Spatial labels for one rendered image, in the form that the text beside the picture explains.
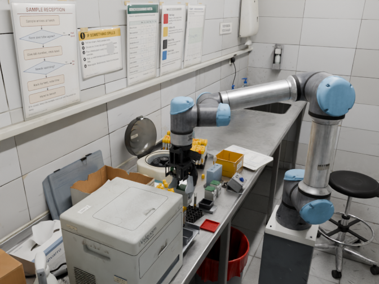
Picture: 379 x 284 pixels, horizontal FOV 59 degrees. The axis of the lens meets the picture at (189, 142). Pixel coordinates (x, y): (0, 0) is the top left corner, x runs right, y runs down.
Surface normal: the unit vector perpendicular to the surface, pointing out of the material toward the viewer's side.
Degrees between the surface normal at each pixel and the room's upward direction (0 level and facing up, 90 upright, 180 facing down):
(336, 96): 82
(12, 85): 90
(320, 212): 97
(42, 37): 95
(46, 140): 90
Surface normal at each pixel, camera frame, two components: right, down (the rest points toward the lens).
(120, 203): 0.01, -0.93
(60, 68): 0.90, 0.24
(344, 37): -0.44, 0.33
